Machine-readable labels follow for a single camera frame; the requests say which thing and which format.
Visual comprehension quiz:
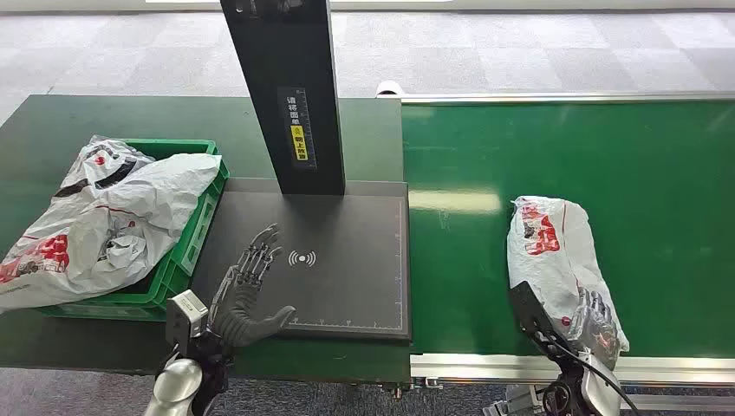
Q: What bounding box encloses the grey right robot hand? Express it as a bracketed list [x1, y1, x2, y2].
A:
[565, 287, 622, 372]

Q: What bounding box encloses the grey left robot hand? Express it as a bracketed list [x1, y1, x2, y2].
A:
[207, 224, 297, 349]

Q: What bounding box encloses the green conveyor belt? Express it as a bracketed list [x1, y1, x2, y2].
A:
[400, 98, 735, 360]

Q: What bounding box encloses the green plastic crate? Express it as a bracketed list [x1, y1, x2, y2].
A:
[36, 139, 231, 322]

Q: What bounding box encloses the large white crumpled mailer bag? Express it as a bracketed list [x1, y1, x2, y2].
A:
[0, 152, 224, 314]

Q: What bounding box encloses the black and yellow column label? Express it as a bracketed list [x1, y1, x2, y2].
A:
[276, 86, 318, 172]

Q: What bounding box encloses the white mailer bag, black stripe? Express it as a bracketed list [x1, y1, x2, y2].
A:
[52, 134, 156, 199]

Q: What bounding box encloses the black scanner column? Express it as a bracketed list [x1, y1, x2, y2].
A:
[219, 0, 347, 198]

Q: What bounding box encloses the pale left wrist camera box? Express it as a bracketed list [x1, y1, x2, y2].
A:
[165, 289, 209, 357]

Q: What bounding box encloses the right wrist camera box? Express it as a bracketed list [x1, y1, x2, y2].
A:
[508, 281, 561, 351]

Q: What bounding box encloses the black scanner base plate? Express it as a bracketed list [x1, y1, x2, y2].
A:
[189, 178, 413, 342]

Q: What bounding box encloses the aluminium conveyor side rail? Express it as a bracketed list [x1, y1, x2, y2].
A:
[408, 353, 735, 386]
[375, 90, 735, 106]

